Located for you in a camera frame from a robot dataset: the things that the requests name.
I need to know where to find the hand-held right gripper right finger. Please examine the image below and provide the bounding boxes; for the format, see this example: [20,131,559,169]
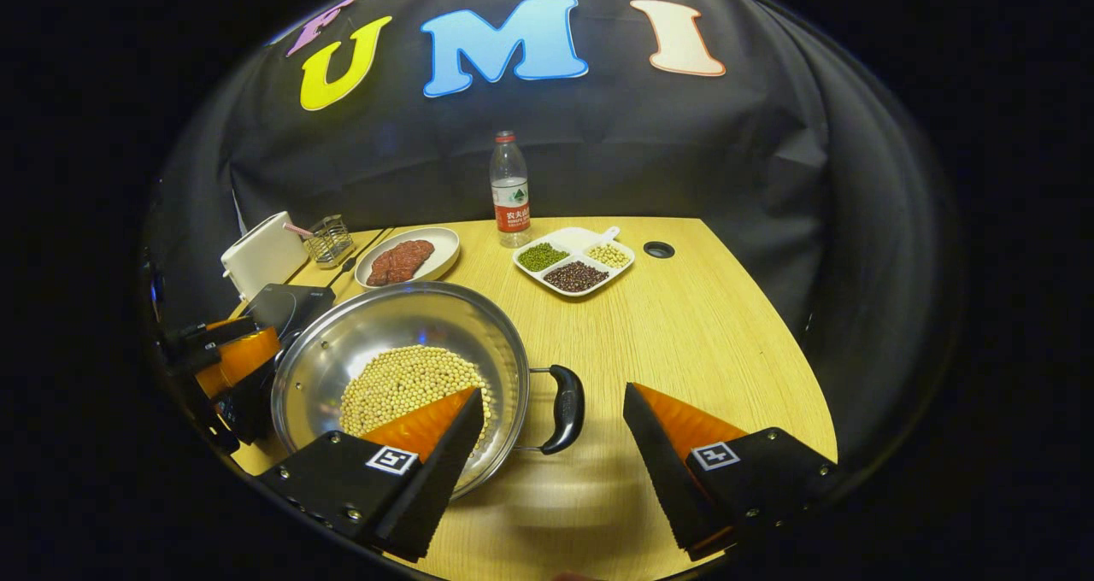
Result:
[622,382,838,562]

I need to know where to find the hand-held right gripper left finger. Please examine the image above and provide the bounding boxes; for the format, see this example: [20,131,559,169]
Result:
[256,386,485,563]

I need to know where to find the black induction cooktop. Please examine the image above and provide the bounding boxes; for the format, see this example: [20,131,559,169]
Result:
[239,284,336,343]

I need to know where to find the steel pot with black handles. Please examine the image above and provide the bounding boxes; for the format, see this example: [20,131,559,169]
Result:
[271,281,586,501]

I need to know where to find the white toaster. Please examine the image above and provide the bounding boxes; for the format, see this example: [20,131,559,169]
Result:
[221,211,309,302]

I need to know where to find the pile of yellow soybeans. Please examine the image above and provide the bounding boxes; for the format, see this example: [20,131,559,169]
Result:
[340,345,492,454]

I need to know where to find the red meat slice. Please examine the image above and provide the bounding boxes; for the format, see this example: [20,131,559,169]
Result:
[366,252,413,287]
[389,239,435,276]

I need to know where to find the white divided dish with beans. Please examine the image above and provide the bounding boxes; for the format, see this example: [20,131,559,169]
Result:
[513,226,636,297]

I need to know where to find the round white plate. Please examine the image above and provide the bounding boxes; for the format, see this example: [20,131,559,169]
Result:
[355,226,461,290]

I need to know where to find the clear water bottle red label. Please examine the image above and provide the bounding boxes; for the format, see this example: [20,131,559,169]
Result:
[490,131,532,249]

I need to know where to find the small wire mesh holder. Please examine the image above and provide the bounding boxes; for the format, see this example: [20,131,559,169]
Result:
[306,214,355,269]

